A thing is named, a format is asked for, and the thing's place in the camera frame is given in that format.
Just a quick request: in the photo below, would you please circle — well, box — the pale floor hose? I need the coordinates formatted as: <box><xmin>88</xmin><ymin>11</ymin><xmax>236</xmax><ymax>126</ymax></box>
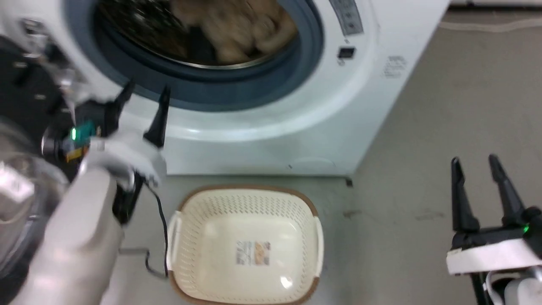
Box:
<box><xmin>438</xmin><ymin>19</ymin><xmax>542</xmax><ymax>33</ymax></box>

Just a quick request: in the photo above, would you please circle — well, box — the beige laundry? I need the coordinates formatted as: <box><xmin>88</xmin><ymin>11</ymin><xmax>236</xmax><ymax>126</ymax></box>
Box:
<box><xmin>170</xmin><ymin>0</ymin><xmax>298</xmax><ymax>65</ymax></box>

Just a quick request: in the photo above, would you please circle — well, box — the washing machine glass door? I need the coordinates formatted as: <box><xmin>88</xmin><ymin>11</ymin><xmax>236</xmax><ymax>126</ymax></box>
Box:
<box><xmin>0</xmin><ymin>17</ymin><xmax>91</xmax><ymax>293</ymax></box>

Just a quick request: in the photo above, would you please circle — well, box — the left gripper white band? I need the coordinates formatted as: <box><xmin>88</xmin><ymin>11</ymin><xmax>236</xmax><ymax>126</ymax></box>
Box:
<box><xmin>41</xmin><ymin>80</ymin><xmax>171</xmax><ymax>226</ymax></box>

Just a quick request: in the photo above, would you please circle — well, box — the cream perforated laundry basket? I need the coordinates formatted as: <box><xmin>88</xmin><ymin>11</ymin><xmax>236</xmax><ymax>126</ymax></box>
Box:
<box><xmin>166</xmin><ymin>185</ymin><xmax>325</xmax><ymax>305</ymax></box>

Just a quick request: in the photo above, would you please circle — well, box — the paper label sticker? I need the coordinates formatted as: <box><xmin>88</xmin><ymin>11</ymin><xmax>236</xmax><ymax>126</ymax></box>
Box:
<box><xmin>235</xmin><ymin>241</ymin><xmax>271</xmax><ymax>266</ymax></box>

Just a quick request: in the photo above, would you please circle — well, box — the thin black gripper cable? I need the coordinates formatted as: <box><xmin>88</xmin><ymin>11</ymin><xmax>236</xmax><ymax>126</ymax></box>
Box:
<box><xmin>144</xmin><ymin>181</ymin><xmax>170</xmax><ymax>279</ymax></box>

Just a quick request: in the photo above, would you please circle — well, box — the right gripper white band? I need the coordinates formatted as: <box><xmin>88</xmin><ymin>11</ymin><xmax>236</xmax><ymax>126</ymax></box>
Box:
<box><xmin>446</xmin><ymin>154</ymin><xmax>542</xmax><ymax>277</ymax></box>

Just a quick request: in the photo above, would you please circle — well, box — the white front-load washing machine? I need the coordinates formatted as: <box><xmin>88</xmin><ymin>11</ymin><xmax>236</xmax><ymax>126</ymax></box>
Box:
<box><xmin>0</xmin><ymin>0</ymin><xmax>450</xmax><ymax>177</ymax></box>

